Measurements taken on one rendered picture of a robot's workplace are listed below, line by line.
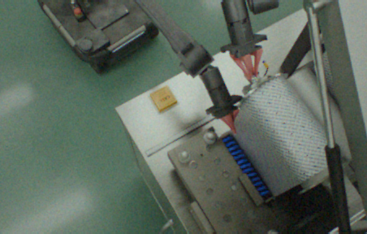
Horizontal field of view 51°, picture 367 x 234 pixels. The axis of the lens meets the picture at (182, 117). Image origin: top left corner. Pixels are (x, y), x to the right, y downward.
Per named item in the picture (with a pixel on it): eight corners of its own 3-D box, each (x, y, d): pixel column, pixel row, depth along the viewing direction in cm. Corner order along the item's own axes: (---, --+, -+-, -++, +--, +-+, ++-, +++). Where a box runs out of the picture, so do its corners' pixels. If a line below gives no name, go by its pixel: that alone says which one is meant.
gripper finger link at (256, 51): (231, 83, 100) (222, 48, 96) (254, 72, 102) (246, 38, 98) (246, 87, 94) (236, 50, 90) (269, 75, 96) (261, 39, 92)
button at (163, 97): (166, 87, 136) (166, 84, 133) (177, 102, 134) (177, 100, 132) (149, 96, 134) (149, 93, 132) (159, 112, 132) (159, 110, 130)
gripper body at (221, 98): (206, 115, 114) (196, 93, 112) (235, 99, 116) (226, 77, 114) (215, 119, 108) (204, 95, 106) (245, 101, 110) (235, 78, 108)
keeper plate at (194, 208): (193, 205, 121) (196, 200, 111) (210, 233, 119) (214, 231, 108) (187, 209, 121) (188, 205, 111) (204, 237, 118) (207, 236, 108)
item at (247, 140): (230, 131, 119) (240, 110, 102) (274, 197, 113) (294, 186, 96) (228, 132, 119) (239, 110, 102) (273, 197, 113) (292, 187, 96)
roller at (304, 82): (300, 80, 115) (315, 62, 103) (356, 153, 108) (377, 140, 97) (268, 99, 112) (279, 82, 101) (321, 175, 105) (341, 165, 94)
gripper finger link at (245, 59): (235, 81, 100) (226, 46, 97) (258, 71, 102) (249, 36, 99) (250, 85, 94) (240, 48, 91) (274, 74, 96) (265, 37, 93)
